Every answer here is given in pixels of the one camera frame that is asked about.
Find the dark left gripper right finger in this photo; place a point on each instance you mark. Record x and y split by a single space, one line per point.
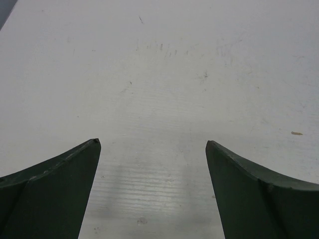
255 202

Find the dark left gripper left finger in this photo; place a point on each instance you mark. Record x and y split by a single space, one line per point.
49 200

